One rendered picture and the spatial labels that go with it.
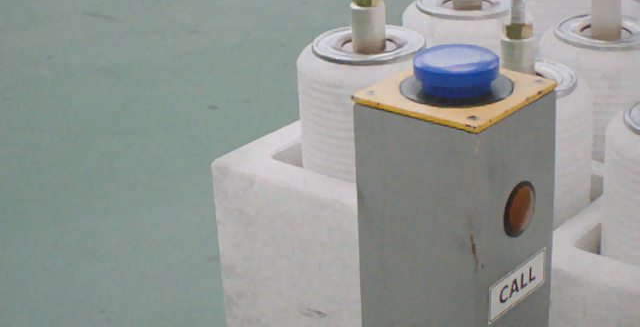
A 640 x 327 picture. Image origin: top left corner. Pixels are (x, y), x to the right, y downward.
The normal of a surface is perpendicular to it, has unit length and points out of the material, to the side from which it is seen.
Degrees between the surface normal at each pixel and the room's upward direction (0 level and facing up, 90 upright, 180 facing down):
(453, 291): 90
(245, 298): 90
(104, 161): 0
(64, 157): 0
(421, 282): 90
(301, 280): 90
